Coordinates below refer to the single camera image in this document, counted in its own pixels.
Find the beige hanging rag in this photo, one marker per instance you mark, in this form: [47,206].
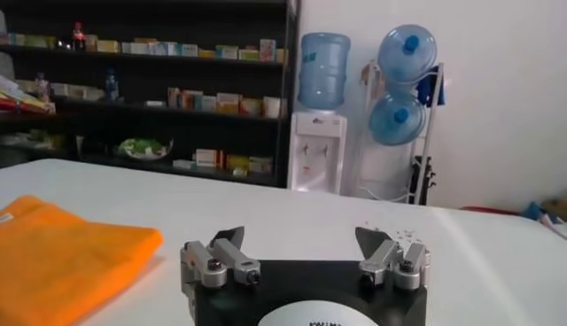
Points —
[370,75]

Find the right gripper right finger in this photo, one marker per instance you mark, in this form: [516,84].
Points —
[398,261]

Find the green orange medicine box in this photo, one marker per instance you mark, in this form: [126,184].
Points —
[250,106]

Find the red white medicine box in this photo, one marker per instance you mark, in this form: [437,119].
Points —
[208,158]

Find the yellow white medicine box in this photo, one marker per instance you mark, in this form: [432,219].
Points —
[227,104]

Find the blue fabric bag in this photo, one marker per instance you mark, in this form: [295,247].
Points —
[536,211]

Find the teal white carton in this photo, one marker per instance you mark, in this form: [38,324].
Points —
[227,52]

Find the white metal jug rack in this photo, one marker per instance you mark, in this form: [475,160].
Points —
[427,146]

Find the green white carton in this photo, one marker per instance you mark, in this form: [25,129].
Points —
[248,54]

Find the open red-edged cardboard box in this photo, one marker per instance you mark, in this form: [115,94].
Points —
[487,209]

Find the dark wooden table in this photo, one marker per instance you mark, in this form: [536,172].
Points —
[26,119]

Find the yellow white carton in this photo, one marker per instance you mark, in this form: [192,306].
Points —
[108,46]

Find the purple drink bottle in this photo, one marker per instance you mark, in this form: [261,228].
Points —
[42,88]

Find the orange t-shirt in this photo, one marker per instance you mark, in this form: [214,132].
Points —
[66,257]

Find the dark blue hanging cloth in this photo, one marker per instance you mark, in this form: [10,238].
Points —
[430,88]

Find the blue drink bottle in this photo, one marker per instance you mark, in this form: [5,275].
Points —
[111,86]

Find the upright blue water jug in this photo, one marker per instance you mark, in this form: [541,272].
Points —
[323,71]

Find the red capped cola bottle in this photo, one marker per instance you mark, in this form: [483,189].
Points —
[79,37]

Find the white water dispenser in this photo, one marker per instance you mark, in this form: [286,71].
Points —
[316,155]

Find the black clamp bracket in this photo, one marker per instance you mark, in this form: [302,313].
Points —
[423,179]

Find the yellow paper packet pile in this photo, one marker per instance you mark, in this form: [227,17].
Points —
[22,99]

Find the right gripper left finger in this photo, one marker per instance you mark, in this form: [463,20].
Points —
[208,261]

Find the blue white carton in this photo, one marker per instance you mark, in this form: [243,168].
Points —
[168,48]

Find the white paper cup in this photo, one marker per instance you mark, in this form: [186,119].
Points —
[272,107]

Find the pink white product box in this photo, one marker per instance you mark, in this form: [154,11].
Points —
[267,50]

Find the black shelving unit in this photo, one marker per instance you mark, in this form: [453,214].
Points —
[177,77]

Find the bowl with green bag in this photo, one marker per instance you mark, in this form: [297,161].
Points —
[144,148]

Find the scattered dark crumbs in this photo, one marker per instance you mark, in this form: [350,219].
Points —
[405,232]

